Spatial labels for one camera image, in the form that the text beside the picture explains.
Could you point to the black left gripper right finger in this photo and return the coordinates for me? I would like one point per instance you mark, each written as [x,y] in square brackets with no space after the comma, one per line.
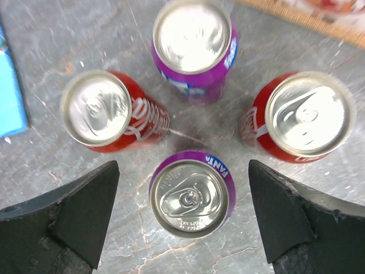
[304,230]

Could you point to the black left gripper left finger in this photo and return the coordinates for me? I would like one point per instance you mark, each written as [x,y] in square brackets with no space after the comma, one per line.
[63,230]

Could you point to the red Coke can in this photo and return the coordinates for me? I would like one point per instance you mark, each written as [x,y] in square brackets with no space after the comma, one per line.
[299,117]
[107,111]

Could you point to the purple Fanta can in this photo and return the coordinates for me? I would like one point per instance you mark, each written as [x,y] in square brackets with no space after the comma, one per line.
[194,45]
[192,193]

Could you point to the canvas bag with cat print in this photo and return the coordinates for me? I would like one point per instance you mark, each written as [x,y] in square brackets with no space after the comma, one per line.
[343,20]

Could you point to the blue patterned cloth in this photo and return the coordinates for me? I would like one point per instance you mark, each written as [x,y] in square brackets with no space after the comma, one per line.
[12,109]

